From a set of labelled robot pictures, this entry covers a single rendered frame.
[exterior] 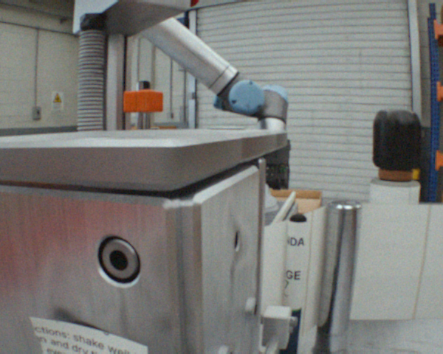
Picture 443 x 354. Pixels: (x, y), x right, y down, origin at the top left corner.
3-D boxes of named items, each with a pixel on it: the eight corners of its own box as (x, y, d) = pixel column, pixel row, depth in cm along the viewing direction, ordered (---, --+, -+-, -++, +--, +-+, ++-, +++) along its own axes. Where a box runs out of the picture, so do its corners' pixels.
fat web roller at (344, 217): (347, 364, 39) (368, 208, 36) (308, 362, 40) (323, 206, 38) (347, 344, 43) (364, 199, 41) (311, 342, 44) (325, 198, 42)
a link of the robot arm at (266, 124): (254, 118, 96) (260, 133, 103) (252, 134, 94) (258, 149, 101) (284, 118, 94) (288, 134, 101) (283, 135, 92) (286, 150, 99)
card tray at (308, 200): (318, 214, 138) (319, 203, 137) (249, 211, 145) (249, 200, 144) (321, 199, 166) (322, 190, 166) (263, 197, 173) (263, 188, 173)
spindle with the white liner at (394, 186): (412, 299, 54) (430, 109, 50) (359, 298, 57) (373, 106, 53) (404, 279, 63) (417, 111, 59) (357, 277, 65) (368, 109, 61)
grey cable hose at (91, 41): (94, 189, 43) (97, 10, 40) (71, 188, 44) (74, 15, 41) (111, 185, 46) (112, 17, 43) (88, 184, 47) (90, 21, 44)
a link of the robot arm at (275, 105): (254, 94, 105) (283, 101, 106) (249, 128, 101) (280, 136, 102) (262, 78, 98) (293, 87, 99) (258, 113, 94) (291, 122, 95)
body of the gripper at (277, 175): (285, 181, 87) (289, 133, 92) (247, 179, 90) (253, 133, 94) (288, 192, 94) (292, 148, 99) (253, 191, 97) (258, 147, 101)
